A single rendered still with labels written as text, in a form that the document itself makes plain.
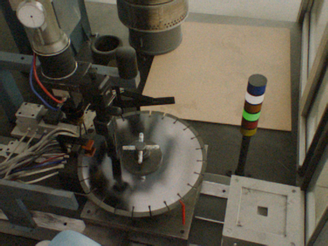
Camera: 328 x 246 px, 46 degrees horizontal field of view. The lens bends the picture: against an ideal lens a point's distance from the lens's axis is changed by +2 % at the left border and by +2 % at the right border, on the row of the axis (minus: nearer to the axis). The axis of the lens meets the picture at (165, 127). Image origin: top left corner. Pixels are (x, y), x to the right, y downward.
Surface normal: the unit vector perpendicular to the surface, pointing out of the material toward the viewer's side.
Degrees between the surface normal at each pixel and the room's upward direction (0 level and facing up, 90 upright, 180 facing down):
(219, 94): 0
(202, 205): 0
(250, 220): 0
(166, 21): 90
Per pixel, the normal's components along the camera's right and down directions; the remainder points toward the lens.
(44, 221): -0.04, -0.65
